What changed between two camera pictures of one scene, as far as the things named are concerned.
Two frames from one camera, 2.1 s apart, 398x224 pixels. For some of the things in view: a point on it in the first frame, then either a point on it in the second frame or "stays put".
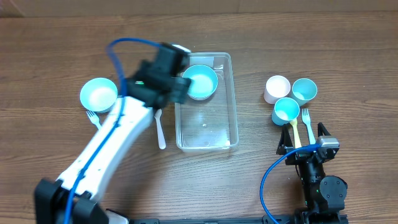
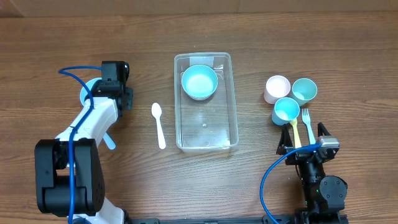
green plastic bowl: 203,83 stays put
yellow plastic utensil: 296,136 stays put
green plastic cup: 304,90 stays put
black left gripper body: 181,86 to 125,98
